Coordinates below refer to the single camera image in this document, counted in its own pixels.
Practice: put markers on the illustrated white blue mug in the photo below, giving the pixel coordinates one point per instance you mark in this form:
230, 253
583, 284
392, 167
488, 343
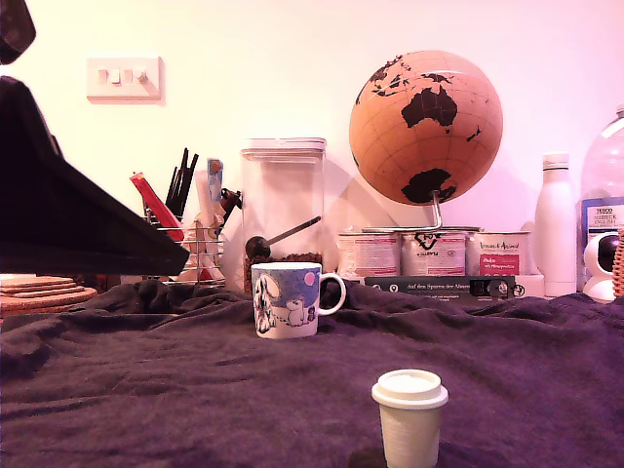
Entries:
288, 303

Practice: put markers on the blue printed paper sleeve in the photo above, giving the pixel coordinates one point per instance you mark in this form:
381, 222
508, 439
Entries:
214, 175

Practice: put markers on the clear container white lid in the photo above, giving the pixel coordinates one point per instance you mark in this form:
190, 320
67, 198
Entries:
292, 195

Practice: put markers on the white metal bottle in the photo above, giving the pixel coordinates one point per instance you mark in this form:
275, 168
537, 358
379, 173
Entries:
557, 234

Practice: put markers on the white tin black arrow symbol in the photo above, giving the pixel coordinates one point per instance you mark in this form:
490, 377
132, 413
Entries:
433, 254

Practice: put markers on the large clear water bottle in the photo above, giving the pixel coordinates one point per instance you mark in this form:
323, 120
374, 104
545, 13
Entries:
604, 156

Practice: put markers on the square cork coaster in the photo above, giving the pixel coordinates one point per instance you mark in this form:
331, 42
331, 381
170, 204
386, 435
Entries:
34, 288
49, 293
34, 281

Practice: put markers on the white tin pink text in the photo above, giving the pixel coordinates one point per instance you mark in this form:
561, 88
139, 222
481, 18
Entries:
369, 254

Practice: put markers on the black printed flat box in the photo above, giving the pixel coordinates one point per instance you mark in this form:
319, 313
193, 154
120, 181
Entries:
420, 288

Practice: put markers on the round cork trivet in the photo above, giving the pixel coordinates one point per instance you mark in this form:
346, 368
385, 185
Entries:
49, 301
29, 310

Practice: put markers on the white coffee capsule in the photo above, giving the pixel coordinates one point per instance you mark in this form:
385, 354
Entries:
409, 429

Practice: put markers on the wicker basket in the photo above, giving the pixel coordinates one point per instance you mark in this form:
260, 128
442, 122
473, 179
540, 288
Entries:
619, 263

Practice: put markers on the white light switch plate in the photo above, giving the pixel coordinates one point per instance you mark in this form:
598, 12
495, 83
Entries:
124, 90

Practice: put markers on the red chopstick sleeve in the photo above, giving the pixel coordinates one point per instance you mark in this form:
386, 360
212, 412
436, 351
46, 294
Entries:
157, 209

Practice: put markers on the metal globe stand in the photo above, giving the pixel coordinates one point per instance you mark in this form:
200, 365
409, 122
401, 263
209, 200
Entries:
438, 210

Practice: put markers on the cork globe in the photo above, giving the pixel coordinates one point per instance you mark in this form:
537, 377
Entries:
425, 136

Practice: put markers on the dark grey cloth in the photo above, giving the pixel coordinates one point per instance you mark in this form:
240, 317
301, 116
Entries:
244, 390

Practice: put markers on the dark brown wooden utensil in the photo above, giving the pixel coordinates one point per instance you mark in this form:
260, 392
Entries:
229, 197

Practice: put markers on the dark wooden coffee scoop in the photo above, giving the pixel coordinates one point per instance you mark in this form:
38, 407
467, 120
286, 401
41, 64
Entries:
257, 247

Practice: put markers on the black chopstick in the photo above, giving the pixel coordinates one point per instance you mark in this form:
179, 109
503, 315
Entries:
170, 183
190, 175
180, 168

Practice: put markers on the white tin red label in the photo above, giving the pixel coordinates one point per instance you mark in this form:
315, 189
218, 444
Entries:
498, 254

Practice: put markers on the small white round camera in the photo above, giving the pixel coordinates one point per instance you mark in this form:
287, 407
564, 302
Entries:
598, 291

